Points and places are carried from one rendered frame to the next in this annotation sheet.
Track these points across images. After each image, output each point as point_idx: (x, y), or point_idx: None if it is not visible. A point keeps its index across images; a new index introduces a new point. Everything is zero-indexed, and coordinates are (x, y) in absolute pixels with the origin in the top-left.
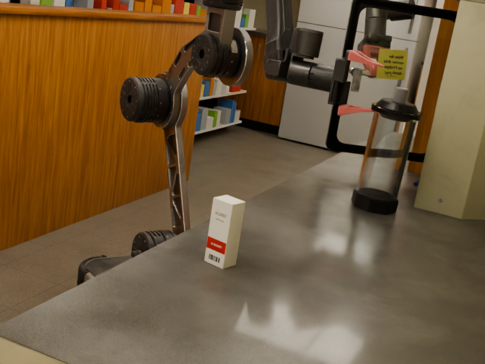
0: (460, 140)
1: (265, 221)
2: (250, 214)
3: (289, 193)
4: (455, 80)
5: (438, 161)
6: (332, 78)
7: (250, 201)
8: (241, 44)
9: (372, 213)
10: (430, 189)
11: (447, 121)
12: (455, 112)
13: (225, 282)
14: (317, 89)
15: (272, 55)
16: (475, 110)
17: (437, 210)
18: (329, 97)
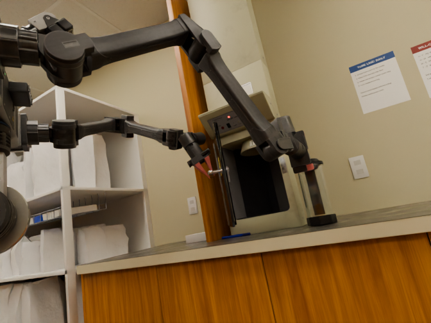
0: (295, 184)
1: (429, 211)
2: (425, 213)
3: (337, 226)
4: (286, 156)
5: (296, 197)
6: (306, 146)
7: (389, 220)
8: (11, 197)
9: (337, 222)
10: (300, 213)
11: (291, 176)
12: (290, 171)
13: None
14: (300, 156)
15: (276, 136)
16: (292, 168)
17: (304, 223)
18: (309, 158)
